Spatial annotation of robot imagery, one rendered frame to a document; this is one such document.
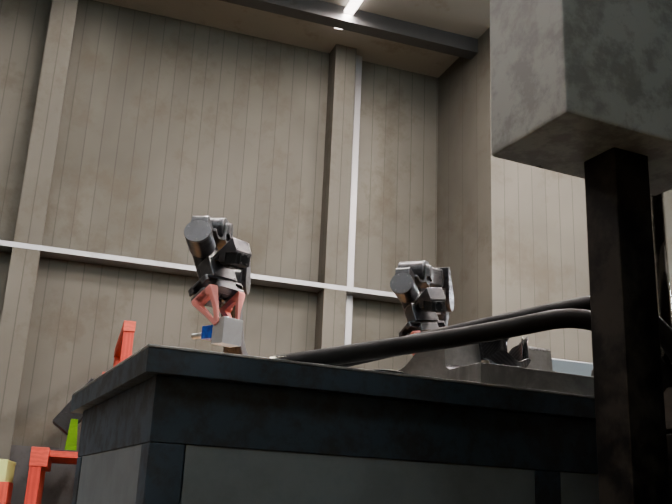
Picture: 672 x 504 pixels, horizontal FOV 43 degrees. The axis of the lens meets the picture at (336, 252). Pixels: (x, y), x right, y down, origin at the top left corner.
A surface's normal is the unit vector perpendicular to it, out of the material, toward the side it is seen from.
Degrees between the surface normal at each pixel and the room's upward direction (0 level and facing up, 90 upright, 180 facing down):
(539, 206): 90
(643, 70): 90
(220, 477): 90
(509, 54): 90
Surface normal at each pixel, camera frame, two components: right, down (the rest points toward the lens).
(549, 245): 0.34, -0.25
